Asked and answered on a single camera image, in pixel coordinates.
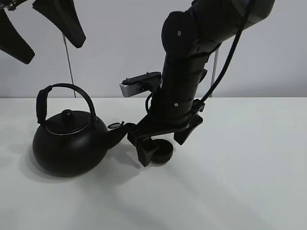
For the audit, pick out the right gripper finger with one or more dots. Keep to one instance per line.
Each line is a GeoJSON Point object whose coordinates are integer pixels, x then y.
{"type": "Point", "coordinates": [182, 136]}
{"type": "Point", "coordinates": [145, 151]}

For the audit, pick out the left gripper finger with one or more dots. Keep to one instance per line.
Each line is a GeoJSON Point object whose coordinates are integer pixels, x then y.
{"type": "Point", "coordinates": [63, 15]}
{"type": "Point", "coordinates": [12, 43]}

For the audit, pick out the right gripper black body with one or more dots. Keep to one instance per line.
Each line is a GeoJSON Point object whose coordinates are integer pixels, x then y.
{"type": "Point", "coordinates": [164, 117]}

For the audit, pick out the small black teacup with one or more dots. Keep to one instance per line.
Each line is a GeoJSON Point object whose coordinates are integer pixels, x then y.
{"type": "Point", "coordinates": [164, 153]}

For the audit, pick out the black kettle teapot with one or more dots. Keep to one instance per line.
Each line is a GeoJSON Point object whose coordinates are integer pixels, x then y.
{"type": "Point", "coordinates": [72, 142]}

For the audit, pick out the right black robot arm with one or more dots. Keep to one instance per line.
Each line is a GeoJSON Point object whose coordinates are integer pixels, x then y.
{"type": "Point", "coordinates": [189, 38]}

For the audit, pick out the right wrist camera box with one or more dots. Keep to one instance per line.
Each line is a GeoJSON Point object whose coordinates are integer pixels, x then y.
{"type": "Point", "coordinates": [149, 81]}

